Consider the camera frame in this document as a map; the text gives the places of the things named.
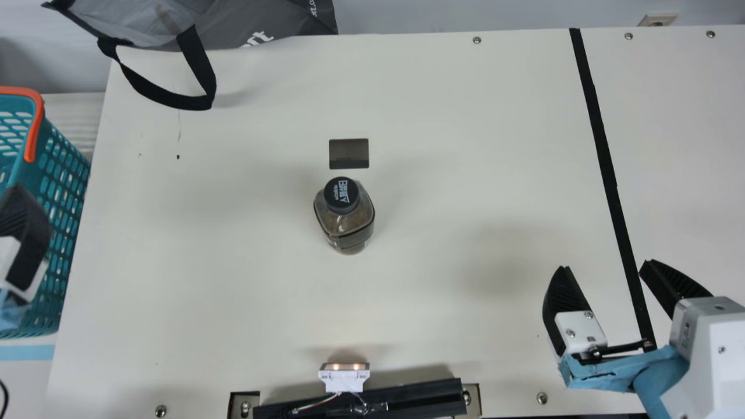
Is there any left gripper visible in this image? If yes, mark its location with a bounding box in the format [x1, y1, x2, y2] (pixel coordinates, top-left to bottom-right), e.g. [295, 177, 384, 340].
[0, 183, 54, 339]

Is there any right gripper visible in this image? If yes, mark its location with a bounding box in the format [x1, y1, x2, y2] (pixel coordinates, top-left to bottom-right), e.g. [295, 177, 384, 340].
[542, 259, 714, 419]

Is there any teal shopping basket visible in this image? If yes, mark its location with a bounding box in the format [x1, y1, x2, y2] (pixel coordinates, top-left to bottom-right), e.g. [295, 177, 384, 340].
[0, 86, 92, 340]

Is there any dark coffee bottle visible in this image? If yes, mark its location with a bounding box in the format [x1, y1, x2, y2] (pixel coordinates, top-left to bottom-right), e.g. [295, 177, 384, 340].
[313, 176, 375, 255]

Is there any black strip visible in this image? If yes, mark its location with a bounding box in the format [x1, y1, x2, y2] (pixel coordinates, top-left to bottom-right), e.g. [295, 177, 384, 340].
[569, 28, 658, 353]

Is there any small white light module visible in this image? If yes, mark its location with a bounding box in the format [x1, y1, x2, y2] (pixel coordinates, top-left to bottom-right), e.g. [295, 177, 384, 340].
[318, 361, 371, 393]

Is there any small square scanner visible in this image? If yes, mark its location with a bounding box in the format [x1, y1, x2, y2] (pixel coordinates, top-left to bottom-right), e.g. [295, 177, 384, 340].
[329, 138, 370, 170]

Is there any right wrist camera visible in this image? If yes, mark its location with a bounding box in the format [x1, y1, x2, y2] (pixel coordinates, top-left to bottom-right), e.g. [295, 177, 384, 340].
[658, 296, 745, 419]

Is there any dark grey bag with straps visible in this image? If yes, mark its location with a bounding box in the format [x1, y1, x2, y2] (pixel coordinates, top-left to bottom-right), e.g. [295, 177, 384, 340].
[42, 0, 339, 112]

